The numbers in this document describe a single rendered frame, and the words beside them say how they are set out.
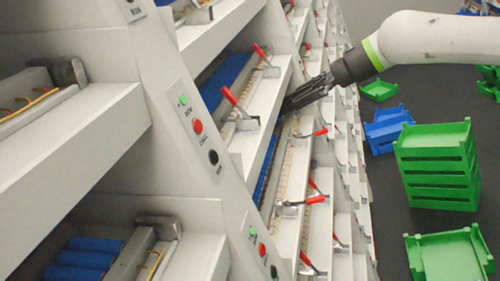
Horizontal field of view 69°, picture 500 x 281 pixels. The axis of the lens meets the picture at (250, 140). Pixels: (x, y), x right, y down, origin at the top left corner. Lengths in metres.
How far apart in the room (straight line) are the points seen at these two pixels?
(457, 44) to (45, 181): 0.72
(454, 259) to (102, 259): 1.49
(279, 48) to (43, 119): 0.80
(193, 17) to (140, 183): 0.28
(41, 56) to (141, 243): 0.21
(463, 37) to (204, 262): 0.62
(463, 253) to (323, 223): 0.86
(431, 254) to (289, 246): 1.13
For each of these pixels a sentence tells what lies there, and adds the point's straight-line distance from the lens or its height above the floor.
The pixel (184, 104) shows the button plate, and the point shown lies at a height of 1.26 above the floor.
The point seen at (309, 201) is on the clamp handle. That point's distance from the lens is 0.70.
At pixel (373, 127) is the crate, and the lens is 2.68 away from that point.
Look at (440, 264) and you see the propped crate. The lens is 1.72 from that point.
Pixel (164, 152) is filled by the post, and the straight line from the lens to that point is 0.39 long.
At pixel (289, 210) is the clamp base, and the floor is 0.94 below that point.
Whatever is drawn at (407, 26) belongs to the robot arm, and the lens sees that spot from 0.79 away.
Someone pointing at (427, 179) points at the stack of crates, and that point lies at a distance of 1.95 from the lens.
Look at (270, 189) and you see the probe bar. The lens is 0.75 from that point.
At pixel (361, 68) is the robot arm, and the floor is 1.05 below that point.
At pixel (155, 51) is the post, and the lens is 0.40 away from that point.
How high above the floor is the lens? 1.36
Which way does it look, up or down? 23 degrees down
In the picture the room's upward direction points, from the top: 25 degrees counter-clockwise
